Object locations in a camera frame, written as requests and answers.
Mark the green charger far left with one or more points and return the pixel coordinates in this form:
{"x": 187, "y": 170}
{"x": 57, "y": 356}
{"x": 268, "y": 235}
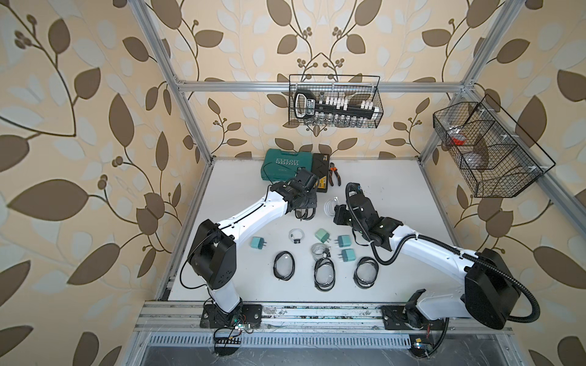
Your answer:
{"x": 258, "y": 243}

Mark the aluminium front rail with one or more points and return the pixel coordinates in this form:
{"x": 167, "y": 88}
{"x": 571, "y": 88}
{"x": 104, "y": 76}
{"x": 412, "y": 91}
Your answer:
{"x": 185, "y": 316}

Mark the black pouch right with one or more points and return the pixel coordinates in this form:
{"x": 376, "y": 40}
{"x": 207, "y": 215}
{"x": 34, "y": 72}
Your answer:
{"x": 366, "y": 273}

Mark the black yellow-label case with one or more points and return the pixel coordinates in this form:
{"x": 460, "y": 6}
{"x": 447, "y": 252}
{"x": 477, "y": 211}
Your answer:
{"x": 320, "y": 168}

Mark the green charger middle right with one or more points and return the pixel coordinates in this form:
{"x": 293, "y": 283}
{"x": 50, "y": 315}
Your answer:
{"x": 343, "y": 241}

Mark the black pouch middle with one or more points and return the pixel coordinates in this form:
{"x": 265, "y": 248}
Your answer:
{"x": 324, "y": 275}

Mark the back wire basket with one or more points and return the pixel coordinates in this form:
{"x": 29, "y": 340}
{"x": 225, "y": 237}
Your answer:
{"x": 343, "y": 85}

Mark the green charger plug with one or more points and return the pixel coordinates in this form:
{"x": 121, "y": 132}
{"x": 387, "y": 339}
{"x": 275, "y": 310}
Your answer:
{"x": 322, "y": 235}

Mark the black socket set holder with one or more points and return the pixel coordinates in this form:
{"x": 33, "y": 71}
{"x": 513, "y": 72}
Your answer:
{"x": 321, "y": 107}

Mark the green charger lower right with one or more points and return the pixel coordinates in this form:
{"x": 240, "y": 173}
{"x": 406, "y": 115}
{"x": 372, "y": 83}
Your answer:
{"x": 348, "y": 255}

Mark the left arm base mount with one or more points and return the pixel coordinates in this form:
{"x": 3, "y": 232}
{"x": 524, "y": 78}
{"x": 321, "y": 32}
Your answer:
{"x": 245, "y": 316}

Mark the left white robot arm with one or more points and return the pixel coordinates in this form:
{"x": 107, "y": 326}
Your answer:
{"x": 213, "y": 254}

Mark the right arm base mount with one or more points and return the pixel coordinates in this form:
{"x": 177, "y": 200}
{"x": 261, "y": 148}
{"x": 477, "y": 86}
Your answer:
{"x": 408, "y": 317}

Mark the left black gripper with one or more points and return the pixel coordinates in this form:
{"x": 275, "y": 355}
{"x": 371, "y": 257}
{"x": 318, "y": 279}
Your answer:
{"x": 313, "y": 198}

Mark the wire basket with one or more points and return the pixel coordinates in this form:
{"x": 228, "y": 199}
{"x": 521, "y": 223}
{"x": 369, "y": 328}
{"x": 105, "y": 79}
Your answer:
{"x": 343, "y": 85}
{"x": 502, "y": 156}

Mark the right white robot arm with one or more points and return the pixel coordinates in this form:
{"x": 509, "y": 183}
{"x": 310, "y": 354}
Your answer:
{"x": 484, "y": 288}

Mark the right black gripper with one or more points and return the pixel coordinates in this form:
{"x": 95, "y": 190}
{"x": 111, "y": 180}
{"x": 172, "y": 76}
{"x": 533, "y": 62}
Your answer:
{"x": 340, "y": 210}

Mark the red item in basket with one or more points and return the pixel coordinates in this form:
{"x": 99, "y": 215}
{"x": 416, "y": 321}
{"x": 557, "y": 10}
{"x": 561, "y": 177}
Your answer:
{"x": 455, "y": 137}

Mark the orange black pliers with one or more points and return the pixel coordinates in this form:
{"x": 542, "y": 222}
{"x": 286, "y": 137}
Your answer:
{"x": 333, "y": 176}

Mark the green charger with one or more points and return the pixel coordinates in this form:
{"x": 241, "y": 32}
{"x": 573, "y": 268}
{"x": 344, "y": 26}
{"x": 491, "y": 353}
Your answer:
{"x": 258, "y": 243}
{"x": 348, "y": 255}
{"x": 343, "y": 241}

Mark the green plastic tool case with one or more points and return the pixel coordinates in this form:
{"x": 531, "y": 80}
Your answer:
{"x": 280, "y": 165}

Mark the right wire basket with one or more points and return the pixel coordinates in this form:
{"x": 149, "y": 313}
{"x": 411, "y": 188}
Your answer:
{"x": 502, "y": 156}

